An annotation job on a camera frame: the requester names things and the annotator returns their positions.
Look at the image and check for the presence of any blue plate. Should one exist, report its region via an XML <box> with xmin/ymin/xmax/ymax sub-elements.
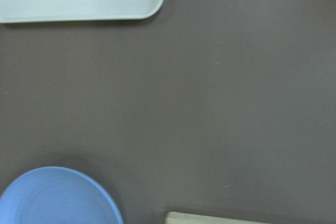
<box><xmin>1</xmin><ymin>166</ymin><xmax>124</xmax><ymax>223</ymax></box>

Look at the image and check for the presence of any wooden cutting board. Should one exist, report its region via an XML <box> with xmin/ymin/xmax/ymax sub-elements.
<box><xmin>164</xmin><ymin>211</ymin><xmax>267</xmax><ymax>224</ymax></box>

